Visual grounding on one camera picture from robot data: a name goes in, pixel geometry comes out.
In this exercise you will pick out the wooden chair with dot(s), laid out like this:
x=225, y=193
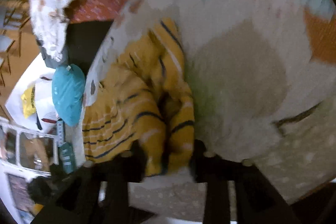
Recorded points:
x=16, y=16

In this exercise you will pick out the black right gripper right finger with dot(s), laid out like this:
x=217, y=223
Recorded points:
x=236, y=189

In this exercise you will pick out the white window-front cabinet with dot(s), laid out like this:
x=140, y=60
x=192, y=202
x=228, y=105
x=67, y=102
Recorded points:
x=25, y=154

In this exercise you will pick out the green box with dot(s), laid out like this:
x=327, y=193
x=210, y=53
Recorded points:
x=67, y=158

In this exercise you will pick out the grey folded garment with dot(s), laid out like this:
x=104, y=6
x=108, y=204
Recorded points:
x=49, y=61

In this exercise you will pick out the white and yellow bag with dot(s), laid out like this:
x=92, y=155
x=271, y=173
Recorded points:
x=30, y=102

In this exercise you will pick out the yellow striped knit sweater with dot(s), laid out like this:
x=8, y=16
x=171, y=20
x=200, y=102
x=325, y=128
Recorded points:
x=145, y=98

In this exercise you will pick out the teal pillow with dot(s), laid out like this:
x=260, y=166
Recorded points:
x=68, y=85

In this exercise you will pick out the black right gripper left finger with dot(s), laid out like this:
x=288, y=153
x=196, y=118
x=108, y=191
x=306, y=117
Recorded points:
x=98, y=192

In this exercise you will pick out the white heart-patterned quilted blanket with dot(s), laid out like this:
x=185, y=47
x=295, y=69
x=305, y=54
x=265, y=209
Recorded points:
x=262, y=76

